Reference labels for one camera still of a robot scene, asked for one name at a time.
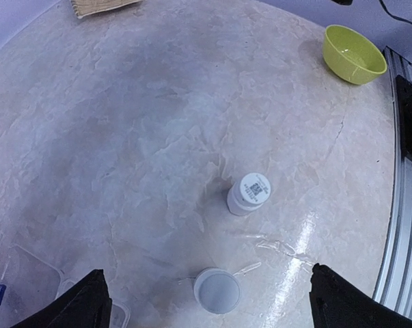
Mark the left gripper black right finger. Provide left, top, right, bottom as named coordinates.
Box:
left=310, top=263, right=412, bottom=328

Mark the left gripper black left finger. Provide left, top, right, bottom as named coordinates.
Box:
left=15, top=269, right=112, bottom=327

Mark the clear plastic pill organizer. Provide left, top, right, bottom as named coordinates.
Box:
left=0, top=245, right=131, bottom=327

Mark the white pill bottle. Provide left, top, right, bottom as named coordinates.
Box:
left=227, top=172, right=271, bottom=216
left=193, top=268, right=241, bottom=314

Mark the lime green bowl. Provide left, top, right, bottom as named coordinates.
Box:
left=322, top=25, right=387, bottom=85

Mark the woven bamboo tray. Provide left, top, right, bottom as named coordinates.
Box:
left=70, top=0, right=141, bottom=19

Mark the front aluminium rail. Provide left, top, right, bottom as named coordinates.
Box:
left=373, top=47, right=412, bottom=320

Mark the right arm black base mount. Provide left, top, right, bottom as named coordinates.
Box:
left=395, top=75, right=412, bottom=161

